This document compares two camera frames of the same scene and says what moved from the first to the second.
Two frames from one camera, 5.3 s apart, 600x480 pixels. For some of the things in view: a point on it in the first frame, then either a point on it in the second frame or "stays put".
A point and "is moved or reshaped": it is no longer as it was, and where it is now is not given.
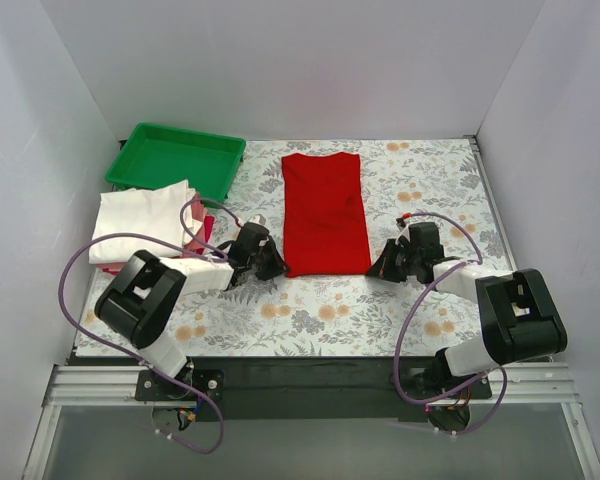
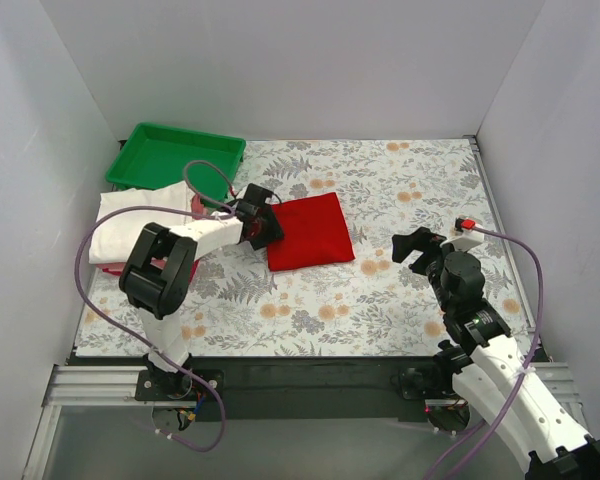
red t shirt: [324, 216] is moved or reshaped
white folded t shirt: [153, 210] stays put
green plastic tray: [156, 155] stays put
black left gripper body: [265, 257] to [262, 220]
